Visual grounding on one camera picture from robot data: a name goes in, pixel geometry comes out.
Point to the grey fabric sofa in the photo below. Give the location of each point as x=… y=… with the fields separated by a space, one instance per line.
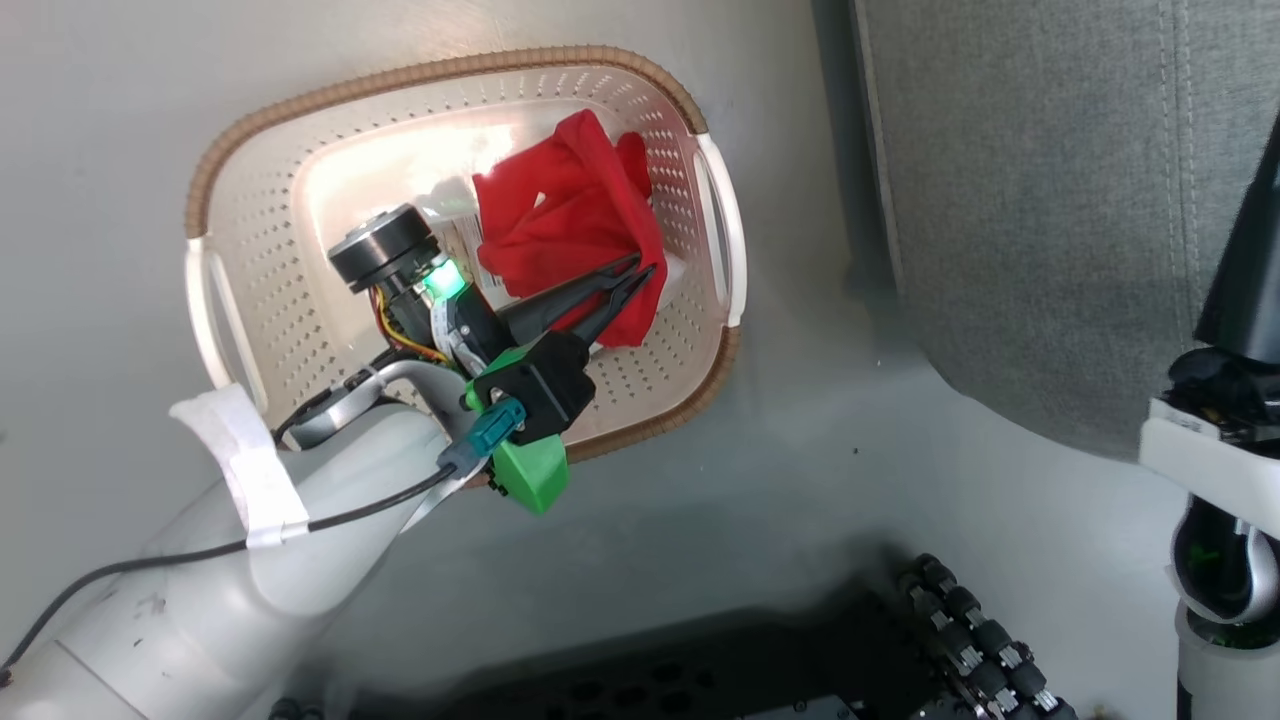
x=1060 y=220

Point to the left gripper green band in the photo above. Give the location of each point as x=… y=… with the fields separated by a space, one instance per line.
x=535 y=475

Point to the white perforated laundry basket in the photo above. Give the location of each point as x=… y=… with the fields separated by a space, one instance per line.
x=300 y=290

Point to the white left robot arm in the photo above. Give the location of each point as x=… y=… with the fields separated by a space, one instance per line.
x=200 y=610

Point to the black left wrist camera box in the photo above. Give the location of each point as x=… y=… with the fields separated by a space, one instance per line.
x=540 y=385

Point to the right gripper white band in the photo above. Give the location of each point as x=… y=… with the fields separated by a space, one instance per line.
x=1215 y=430

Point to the red garment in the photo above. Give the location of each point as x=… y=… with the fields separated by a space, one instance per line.
x=570 y=220

